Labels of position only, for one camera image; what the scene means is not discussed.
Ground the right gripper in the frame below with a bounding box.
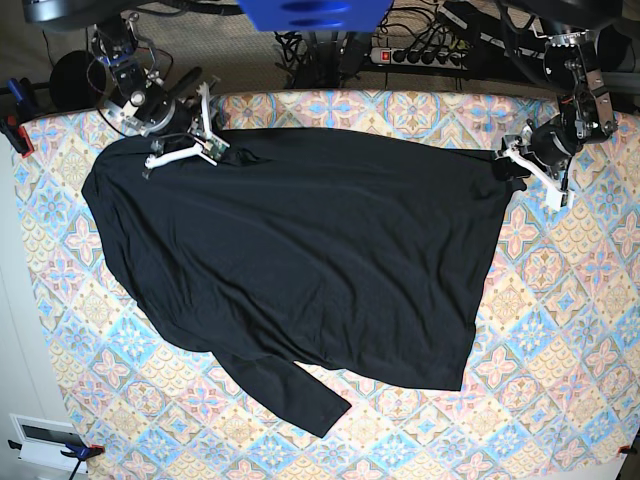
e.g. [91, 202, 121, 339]
[159, 99, 206, 145]

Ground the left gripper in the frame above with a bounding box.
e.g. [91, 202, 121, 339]
[521, 122, 580, 175]

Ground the black t-shirt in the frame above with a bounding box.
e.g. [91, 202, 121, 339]
[82, 128, 524, 437]

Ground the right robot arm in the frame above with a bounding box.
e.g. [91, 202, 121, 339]
[89, 11, 215, 141]

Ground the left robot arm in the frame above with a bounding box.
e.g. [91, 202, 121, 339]
[495, 1, 623, 176]

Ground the black round stool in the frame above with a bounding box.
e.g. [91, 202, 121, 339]
[49, 50, 107, 112]

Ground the red black clamp left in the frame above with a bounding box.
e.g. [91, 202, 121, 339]
[0, 116, 34, 158]

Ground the white power strip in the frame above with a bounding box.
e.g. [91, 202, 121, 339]
[369, 47, 465, 70]

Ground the patterned tablecloth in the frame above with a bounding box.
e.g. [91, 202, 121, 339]
[8, 113, 639, 479]

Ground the orange clamp bottom right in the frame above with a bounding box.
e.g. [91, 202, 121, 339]
[618, 445, 638, 455]

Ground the blue clamp bottom left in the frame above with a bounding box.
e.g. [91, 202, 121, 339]
[7, 440, 105, 479]

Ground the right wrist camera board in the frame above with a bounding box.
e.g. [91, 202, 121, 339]
[201, 138, 230, 166]

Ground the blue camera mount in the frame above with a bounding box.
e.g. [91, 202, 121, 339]
[237, 0, 393, 33]

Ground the white wall vent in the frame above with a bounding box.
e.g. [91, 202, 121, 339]
[9, 413, 83, 473]

